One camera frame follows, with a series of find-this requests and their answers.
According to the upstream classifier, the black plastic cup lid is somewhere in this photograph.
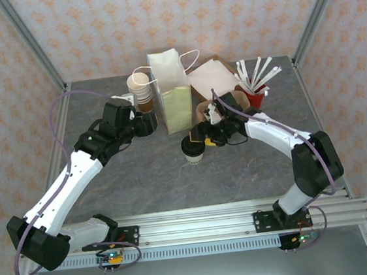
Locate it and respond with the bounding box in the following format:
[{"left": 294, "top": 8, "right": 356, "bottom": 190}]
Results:
[{"left": 180, "top": 134, "right": 208, "bottom": 160}]

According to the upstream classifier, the brown pulp cup carrier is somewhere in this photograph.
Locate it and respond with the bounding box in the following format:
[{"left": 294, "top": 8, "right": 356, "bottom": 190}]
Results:
[{"left": 193, "top": 88, "right": 251, "bottom": 125}]

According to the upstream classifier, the printed paper carry bag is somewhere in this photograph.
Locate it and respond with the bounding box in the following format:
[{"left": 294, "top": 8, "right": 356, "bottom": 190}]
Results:
[{"left": 129, "top": 45, "right": 208, "bottom": 139}]

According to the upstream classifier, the white paper bag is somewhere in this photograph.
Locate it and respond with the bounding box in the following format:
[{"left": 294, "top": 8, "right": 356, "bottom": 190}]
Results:
[{"left": 185, "top": 56, "right": 240, "bottom": 98}]

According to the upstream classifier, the stack of paper cups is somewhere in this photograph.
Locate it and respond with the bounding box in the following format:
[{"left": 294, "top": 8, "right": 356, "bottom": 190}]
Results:
[{"left": 125, "top": 71, "right": 155, "bottom": 115}]

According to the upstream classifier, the red cup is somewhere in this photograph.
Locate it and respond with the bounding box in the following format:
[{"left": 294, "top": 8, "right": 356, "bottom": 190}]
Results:
[{"left": 240, "top": 82, "right": 270, "bottom": 112}]

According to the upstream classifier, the brown cardboard box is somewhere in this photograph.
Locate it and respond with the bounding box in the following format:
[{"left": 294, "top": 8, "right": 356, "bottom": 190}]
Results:
[{"left": 184, "top": 52, "right": 244, "bottom": 102}]

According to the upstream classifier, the small control circuit board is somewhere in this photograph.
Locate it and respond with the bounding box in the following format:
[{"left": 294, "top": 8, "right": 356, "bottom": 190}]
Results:
[
  {"left": 95, "top": 248, "right": 126, "bottom": 272},
  {"left": 278, "top": 228, "right": 321, "bottom": 252}
]

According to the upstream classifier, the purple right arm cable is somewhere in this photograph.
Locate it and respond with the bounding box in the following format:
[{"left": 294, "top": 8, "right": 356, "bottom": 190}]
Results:
[{"left": 210, "top": 76, "right": 343, "bottom": 258}]

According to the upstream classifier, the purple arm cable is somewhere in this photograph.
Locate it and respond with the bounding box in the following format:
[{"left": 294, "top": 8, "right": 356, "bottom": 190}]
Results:
[
  {"left": 0, "top": 86, "right": 143, "bottom": 275},
  {"left": 210, "top": 76, "right": 343, "bottom": 258}
]

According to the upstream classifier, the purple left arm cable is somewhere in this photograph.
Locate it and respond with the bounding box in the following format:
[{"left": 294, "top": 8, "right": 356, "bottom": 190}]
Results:
[{"left": 0, "top": 86, "right": 143, "bottom": 275}]

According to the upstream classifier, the wide aluminium base rail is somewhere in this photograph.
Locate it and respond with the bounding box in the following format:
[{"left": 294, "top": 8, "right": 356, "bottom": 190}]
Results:
[{"left": 18, "top": 189, "right": 367, "bottom": 261}]

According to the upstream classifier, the slotted grey cable duct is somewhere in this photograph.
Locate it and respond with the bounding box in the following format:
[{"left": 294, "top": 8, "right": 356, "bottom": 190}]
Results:
[{"left": 60, "top": 236, "right": 283, "bottom": 271}]

